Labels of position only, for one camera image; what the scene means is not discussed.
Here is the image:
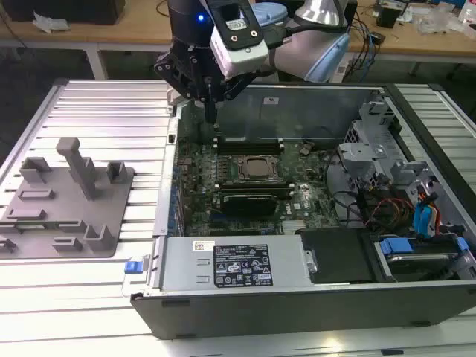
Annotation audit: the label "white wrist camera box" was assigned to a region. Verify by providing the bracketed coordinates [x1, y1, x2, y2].
[208, 0, 269, 80]

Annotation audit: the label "grey power supply unit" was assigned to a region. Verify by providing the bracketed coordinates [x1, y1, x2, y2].
[158, 235, 310, 293]

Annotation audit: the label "silver chipset heatsink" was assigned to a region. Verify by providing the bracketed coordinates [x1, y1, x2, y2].
[281, 219, 310, 234]

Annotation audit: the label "black plastic shroud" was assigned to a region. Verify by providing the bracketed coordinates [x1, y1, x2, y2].
[296, 228, 377, 284]

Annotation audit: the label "grey case hinge clip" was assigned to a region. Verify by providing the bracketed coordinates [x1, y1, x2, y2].
[166, 88, 187, 108]

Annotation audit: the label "white crumpled paper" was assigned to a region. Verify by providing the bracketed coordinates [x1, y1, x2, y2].
[32, 10, 71, 33]

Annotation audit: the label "black open PC case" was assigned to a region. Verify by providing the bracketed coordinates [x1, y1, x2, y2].
[122, 80, 476, 341]

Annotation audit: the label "metal CPU socket cover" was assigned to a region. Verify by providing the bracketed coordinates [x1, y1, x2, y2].
[235, 153, 280, 184]

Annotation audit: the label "blue flat wire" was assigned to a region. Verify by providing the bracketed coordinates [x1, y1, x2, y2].
[411, 202, 437, 239]

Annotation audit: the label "black graphics card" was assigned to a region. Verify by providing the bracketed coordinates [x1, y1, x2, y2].
[222, 193, 278, 219]

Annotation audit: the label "wooden desk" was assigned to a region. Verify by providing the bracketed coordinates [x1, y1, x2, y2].
[0, 0, 476, 54]

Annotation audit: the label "black camera cable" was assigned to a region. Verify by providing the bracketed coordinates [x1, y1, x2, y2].
[264, 20, 347, 50]

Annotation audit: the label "silver CPU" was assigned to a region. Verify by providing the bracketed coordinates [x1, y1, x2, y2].
[243, 158, 272, 176]

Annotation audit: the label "clear plastic bags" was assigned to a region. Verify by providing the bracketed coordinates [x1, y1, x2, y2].
[415, 5, 476, 37]

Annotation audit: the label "black box on desk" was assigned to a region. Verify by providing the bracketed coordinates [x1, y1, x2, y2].
[7, 0, 126, 26]

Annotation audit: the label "hard disk in blue carrier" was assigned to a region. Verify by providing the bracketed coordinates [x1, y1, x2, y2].
[374, 233, 470, 283]

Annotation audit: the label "blue hanging cable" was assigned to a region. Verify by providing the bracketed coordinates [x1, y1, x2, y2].
[361, 20, 376, 80]

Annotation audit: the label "green motherboard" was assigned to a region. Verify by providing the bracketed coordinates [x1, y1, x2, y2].
[174, 135, 345, 237]

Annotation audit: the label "grey parts rack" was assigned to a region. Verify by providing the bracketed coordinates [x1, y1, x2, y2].
[0, 136, 137, 260]

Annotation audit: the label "red yellow black wire bundle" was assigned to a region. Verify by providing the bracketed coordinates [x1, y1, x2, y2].
[356, 188, 414, 228]

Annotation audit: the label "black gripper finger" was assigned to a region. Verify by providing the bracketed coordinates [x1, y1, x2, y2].
[210, 71, 258, 123]
[153, 54, 212, 123]

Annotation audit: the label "grey metal drive cage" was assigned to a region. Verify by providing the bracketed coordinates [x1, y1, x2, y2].
[337, 99, 403, 195]

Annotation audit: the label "black RAM slot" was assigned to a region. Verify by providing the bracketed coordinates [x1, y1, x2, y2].
[216, 145, 283, 157]
[216, 136, 281, 147]
[218, 187, 292, 199]
[214, 179, 290, 190]

